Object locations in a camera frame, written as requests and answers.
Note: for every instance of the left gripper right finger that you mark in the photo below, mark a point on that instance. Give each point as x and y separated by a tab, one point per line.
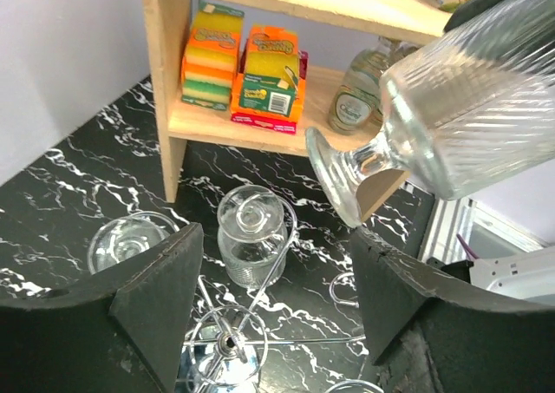
427	331

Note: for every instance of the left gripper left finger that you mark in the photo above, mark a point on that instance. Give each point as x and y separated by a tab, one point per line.
119	330

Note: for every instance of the ribbed glass goblet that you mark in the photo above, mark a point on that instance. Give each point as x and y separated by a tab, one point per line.
122	238

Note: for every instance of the chrome wine glass rack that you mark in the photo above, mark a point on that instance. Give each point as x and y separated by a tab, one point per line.
227	349

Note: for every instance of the clear wine glass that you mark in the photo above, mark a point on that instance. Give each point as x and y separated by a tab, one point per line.
354	385

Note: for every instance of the wooden shelf unit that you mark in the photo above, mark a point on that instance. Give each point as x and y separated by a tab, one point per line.
168	24

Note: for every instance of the glass jars on shelf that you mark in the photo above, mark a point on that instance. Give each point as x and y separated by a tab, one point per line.
357	102

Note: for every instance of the green orange scrub sponge pack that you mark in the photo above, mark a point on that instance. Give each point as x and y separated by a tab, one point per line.
270	86

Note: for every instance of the colourful sponge pack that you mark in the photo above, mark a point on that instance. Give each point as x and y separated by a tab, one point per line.
210	61

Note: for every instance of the aluminium rail frame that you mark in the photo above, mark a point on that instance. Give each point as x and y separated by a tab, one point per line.
487	233

